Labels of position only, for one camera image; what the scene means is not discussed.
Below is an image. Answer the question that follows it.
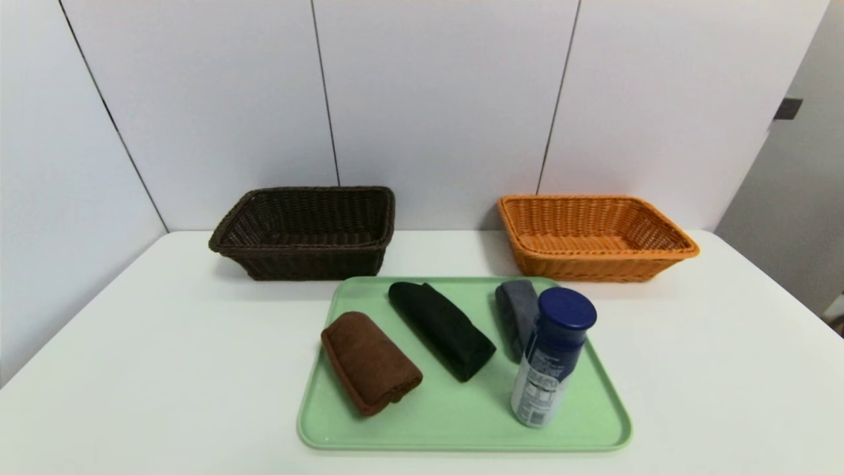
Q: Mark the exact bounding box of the grey towel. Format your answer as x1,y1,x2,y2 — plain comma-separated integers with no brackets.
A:
495,280,541,364

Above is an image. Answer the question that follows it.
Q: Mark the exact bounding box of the brown towel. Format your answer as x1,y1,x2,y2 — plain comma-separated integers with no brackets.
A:
320,311,424,418

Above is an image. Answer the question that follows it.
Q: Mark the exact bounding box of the blue capped white bottle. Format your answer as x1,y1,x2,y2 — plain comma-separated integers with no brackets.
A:
511,286,597,429

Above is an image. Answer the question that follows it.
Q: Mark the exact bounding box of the dark brown wicker basket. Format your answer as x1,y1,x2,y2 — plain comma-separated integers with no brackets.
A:
208,186,396,281

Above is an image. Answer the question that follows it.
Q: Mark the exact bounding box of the orange wicker basket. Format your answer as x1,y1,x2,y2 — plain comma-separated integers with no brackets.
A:
497,194,700,283

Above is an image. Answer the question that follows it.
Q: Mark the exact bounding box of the black soft glasses case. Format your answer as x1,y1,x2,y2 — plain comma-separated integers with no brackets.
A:
388,282,497,383

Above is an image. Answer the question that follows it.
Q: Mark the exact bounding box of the green plastic tray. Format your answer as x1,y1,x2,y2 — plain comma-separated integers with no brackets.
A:
297,276,634,453

